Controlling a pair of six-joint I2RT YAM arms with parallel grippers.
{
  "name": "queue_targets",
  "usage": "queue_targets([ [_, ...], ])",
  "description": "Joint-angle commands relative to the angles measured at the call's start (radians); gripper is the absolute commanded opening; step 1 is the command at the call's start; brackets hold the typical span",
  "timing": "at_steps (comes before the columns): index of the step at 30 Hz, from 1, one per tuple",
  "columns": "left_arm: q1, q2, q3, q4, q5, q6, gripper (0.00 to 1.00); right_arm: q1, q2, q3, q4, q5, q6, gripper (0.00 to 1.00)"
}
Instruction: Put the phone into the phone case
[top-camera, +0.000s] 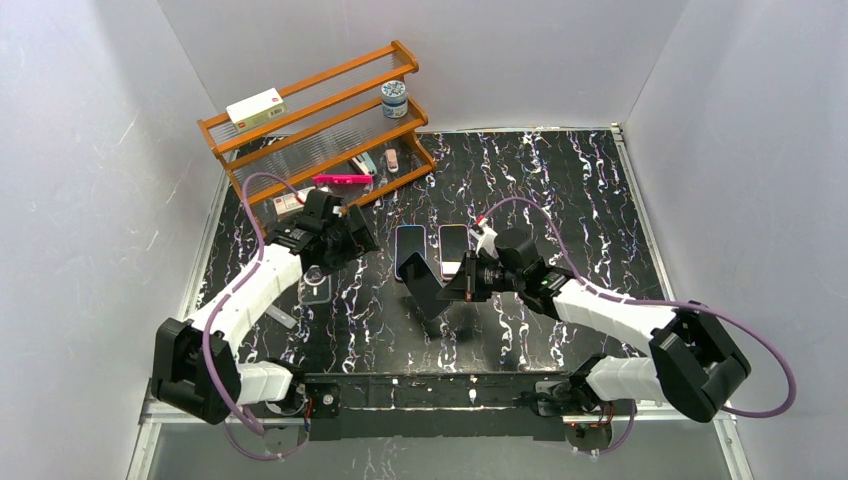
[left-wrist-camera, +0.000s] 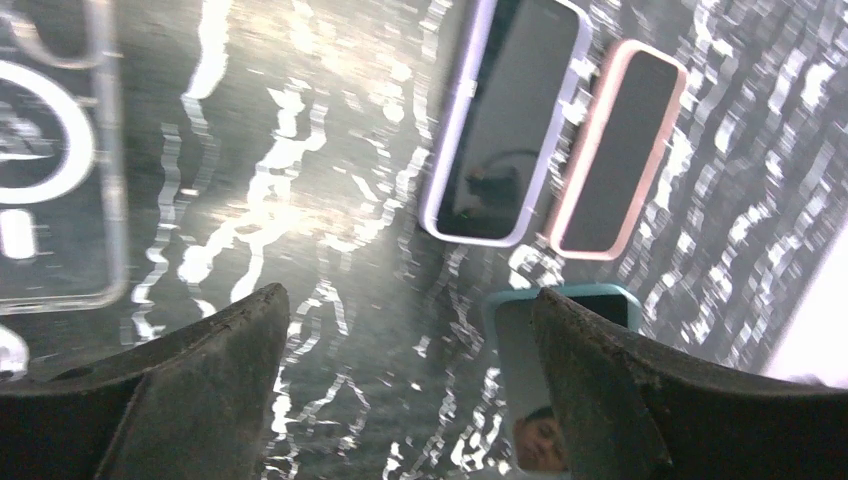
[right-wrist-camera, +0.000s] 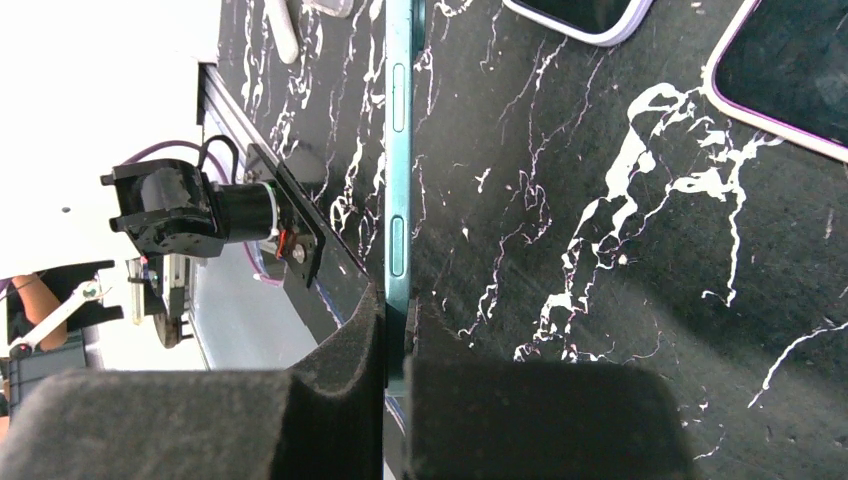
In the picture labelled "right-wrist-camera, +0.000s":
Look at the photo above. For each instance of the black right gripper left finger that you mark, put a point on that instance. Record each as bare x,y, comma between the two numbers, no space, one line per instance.
321,418

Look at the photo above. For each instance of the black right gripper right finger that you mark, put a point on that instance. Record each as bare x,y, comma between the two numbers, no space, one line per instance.
476,417

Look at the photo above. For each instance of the dark teal smartphone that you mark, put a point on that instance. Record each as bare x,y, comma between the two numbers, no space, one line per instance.
405,32

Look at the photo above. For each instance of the clear magsafe phone case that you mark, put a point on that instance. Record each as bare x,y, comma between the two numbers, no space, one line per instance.
334,8

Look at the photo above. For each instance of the black lavender-cased smartphone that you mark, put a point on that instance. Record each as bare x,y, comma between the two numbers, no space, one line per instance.
592,17

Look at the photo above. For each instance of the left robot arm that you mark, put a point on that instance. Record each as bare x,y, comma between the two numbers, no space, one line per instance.
167,206

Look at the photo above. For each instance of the white orange marker pen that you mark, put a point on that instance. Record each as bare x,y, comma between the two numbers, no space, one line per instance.
282,28

